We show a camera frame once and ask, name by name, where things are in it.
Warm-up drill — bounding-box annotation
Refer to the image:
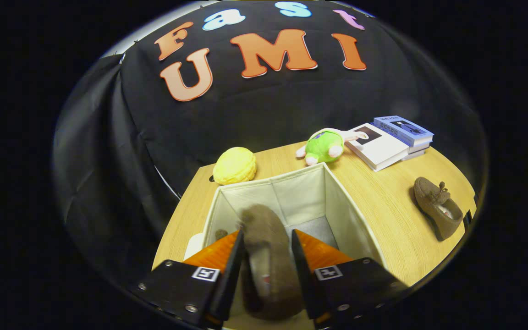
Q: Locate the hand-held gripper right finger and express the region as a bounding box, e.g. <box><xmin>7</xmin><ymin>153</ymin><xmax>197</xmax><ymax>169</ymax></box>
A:
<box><xmin>291</xmin><ymin>228</ymin><xmax>409</xmax><ymax>328</ymax></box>

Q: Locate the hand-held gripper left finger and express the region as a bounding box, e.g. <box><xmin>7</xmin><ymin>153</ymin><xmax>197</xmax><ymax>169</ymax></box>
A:
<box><xmin>129</xmin><ymin>229</ymin><xmax>246</xmax><ymax>330</ymax></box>

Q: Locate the brown suede shoe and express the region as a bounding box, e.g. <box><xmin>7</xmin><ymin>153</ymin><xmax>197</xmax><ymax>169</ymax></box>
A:
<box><xmin>413</xmin><ymin>177</ymin><xmax>464</xmax><ymax>242</ymax></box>
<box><xmin>237</xmin><ymin>204</ymin><xmax>305</xmax><ymax>320</ymax></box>

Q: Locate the beige fabric storage box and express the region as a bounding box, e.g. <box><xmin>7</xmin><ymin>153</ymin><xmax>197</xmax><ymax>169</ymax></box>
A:
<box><xmin>184</xmin><ymin>163</ymin><xmax>387</xmax><ymax>330</ymax></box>

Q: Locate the yellow bun-shaped plush toy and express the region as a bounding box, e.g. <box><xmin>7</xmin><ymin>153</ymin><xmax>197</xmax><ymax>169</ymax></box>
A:
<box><xmin>213</xmin><ymin>147</ymin><xmax>257</xmax><ymax>186</ymax></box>

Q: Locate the green plush toy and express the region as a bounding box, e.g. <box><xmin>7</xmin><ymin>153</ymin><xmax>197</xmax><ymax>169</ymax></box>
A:
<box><xmin>296</xmin><ymin>128</ymin><xmax>369</xmax><ymax>166</ymax></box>

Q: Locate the white book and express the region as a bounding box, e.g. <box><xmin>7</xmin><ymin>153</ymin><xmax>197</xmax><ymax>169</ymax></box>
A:
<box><xmin>344</xmin><ymin>122</ymin><xmax>410</xmax><ymax>172</ymax></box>

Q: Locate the light grey book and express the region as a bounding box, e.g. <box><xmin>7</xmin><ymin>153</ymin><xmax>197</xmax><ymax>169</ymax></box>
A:
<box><xmin>401</xmin><ymin>142</ymin><xmax>432</xmax><ymax>161</ymax></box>

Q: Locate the blue book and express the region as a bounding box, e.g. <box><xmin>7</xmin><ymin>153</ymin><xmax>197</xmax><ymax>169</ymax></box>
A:
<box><xmin>373</xmin><ymin>115</ymin><xmax>435</xmax><ymax>148</ymax></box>

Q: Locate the white cable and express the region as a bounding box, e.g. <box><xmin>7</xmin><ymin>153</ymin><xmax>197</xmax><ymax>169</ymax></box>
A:
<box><xmin>154</xmin><ymin>165</ymin><xmax>183</xmax><ymax>200</ymax></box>

